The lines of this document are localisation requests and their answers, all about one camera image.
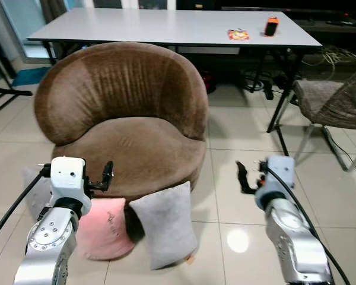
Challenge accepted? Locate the thin black floor cable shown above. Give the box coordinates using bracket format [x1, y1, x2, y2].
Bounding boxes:
[326, 127, 356, 180]

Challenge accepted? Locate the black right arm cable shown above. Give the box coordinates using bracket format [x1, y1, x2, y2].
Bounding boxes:
[263, 161, 351, 285]

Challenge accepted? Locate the pink pillow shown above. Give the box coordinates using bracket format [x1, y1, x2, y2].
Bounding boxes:
[77, 197, 136, 261]

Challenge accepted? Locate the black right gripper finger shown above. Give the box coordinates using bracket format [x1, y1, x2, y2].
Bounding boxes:
[236, 161, 258, 195]

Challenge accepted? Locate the white table with black legs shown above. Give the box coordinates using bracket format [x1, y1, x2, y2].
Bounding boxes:
[27, 8, 323, 157]

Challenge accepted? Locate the brown round velvet sofa chair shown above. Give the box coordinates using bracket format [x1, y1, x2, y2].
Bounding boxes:
[34, 40, 209, 200]

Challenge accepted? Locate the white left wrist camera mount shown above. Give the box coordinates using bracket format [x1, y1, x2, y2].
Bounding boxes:
[49, 156, 93, 203]

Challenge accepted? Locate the black power strip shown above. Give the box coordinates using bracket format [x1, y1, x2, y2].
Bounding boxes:
[263, 76, 278, 100]

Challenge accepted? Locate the large grey pillow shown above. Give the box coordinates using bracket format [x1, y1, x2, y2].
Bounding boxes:
[129, 181, 200, 271]

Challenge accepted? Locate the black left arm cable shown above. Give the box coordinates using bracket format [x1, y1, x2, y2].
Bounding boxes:
[0, 166, 52, 248]

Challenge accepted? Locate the orange and black device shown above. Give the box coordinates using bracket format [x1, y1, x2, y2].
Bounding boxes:
[264, 17, 280, 38]

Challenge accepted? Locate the grey curtain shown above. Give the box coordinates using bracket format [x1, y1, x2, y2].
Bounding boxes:
[40, 0, 69, 23]

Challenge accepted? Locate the red yellow snack packet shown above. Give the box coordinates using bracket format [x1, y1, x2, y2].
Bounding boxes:
[227, 28, 250, 42]

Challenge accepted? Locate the blue mat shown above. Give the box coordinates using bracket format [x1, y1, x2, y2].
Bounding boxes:
[11, 66, 52, 87]

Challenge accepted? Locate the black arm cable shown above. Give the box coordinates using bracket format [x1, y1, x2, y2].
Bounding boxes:
[263, 161, 351, 285]
[0, 166, 52, 248]

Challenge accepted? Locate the red object under table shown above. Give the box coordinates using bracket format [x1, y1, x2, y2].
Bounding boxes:
[201, 71, 218, 95]

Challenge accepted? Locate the pale tangled cable bundle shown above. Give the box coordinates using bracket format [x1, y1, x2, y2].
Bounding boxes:
[301, 46, 356, 81]

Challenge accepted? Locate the brown wicker chair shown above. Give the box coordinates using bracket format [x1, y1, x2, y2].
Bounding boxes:
[293, 62, 356, 173]

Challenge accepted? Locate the dark low cabinet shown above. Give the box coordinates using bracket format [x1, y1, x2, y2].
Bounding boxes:
[222, 0, 356, 37]

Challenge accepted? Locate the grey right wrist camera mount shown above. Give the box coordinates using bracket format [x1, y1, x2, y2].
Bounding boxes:
[256, 155, 297, 195]

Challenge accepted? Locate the black metal stand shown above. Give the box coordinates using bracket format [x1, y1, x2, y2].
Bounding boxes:
[0, 33, 34, 121]

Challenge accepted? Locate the small grey pillow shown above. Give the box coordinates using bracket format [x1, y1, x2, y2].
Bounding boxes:
[21, 168, 53, 221]

